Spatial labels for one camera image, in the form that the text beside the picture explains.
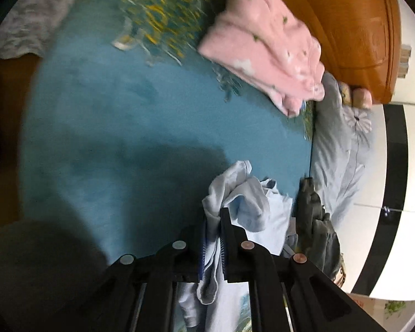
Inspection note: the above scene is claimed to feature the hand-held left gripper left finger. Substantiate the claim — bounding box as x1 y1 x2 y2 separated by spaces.
74 223 208 332

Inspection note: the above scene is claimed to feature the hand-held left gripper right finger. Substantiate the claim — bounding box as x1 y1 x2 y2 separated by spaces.
219 207 384 332

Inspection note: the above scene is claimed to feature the light blue shirt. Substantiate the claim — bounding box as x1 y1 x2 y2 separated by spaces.
176 161 294 332

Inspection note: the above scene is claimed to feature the grey garment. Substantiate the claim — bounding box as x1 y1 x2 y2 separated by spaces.
295 177 343 281

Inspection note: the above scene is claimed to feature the cream cartoon print cloth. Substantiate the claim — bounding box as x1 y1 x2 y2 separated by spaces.
332 263 348 289

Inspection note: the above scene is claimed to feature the grey-blue floral duvet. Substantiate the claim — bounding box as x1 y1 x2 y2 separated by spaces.
309 71 384 222

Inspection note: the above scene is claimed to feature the teal floral bed sheet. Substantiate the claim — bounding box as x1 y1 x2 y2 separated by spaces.
19 0 315 332

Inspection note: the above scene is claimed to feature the white printed carton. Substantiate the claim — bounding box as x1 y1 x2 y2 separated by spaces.
347 292 412 332

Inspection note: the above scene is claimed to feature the white wardrobe with black stripe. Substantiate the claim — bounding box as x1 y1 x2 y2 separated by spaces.
346 102 415 301

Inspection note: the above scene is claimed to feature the yellow-green pillow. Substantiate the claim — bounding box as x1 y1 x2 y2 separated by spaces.
339 81 353 106

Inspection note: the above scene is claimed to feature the pink pillow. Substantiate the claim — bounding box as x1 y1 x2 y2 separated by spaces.
351 88 373 108

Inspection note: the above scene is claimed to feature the pink garment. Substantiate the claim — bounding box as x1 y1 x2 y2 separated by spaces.
198 0 326 117

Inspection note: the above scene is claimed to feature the wooden headboard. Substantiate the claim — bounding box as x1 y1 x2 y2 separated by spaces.
261 0 402 104

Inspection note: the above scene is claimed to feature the grey white patterned cloth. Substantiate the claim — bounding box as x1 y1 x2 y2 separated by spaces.
0 0 101 61

